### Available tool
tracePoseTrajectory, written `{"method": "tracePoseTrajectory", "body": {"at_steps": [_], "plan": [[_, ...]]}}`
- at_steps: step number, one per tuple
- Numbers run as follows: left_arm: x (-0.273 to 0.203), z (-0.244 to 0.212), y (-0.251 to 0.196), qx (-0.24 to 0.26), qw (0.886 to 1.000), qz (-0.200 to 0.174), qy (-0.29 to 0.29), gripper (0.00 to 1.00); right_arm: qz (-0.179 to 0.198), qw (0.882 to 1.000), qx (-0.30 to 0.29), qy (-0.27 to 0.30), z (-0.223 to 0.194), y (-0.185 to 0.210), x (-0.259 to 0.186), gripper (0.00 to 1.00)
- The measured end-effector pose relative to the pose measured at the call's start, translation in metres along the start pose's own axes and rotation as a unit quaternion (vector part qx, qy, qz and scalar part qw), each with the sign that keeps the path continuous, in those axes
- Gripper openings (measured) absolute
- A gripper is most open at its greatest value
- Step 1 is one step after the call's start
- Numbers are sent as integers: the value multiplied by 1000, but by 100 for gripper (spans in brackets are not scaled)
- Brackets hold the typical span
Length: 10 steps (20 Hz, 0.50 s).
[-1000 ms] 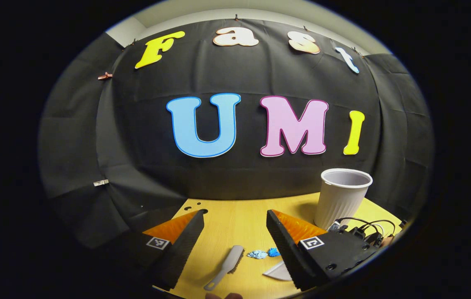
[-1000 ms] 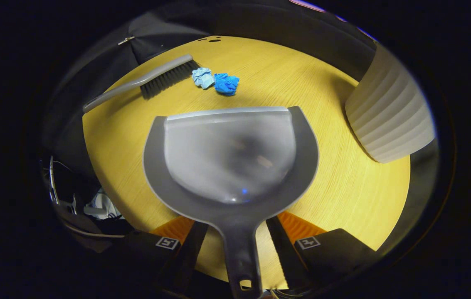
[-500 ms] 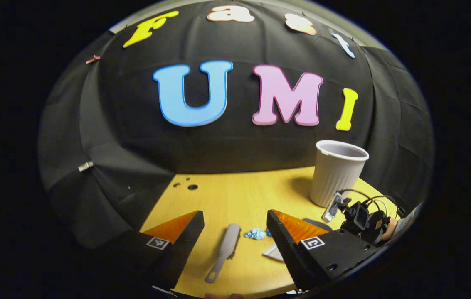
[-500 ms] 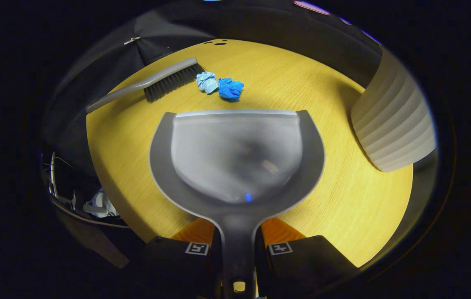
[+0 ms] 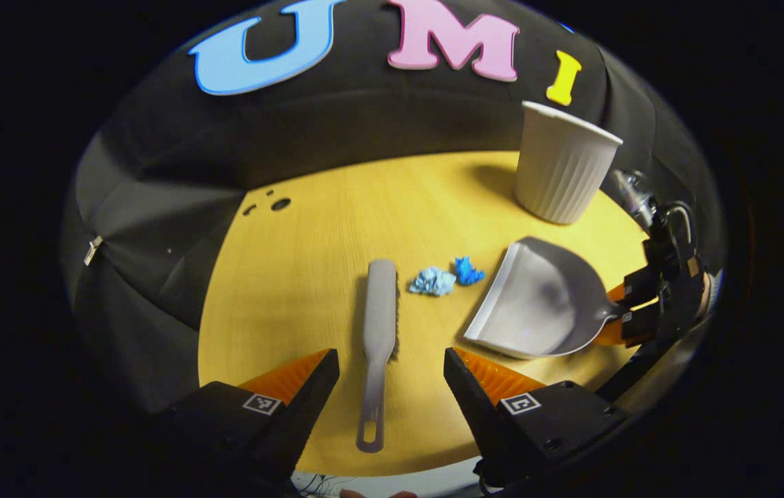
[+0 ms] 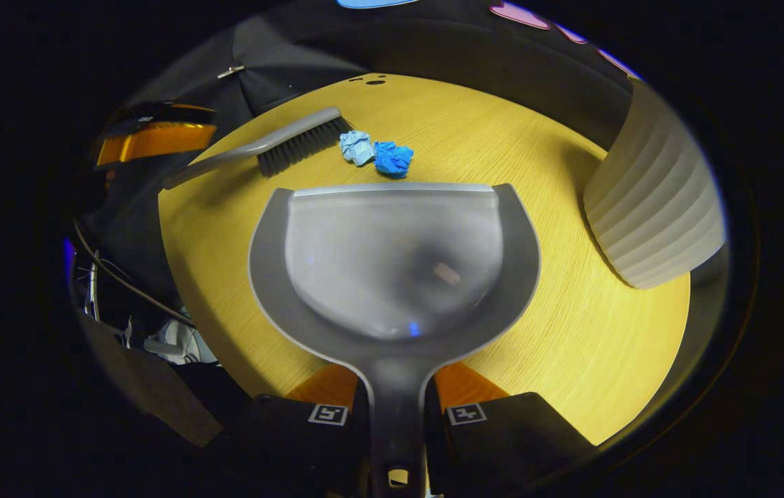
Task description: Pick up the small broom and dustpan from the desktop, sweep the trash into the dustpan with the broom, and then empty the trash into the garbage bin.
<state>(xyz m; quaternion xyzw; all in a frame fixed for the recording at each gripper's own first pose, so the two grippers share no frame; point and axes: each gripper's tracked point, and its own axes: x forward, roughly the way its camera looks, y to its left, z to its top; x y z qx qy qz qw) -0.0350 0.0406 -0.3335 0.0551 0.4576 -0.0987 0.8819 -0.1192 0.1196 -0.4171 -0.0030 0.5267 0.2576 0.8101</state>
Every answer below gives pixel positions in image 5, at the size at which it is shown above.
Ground black backdrop cloth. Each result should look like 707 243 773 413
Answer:
60 0 724 416

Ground bright blue paper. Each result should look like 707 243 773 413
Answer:
453 256 486 287

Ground grey plastic dustpan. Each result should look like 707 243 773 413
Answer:
463 237 624 359

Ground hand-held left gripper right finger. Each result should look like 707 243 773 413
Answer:
444 347 631 488

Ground light blue paper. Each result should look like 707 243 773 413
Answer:
409 266 458 297

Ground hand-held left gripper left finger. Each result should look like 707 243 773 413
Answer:
149 348 340 498

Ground small grey broom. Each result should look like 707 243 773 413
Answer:
356 259 401 454

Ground yellow wooden desktop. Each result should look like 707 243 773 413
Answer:
197 151 652 478

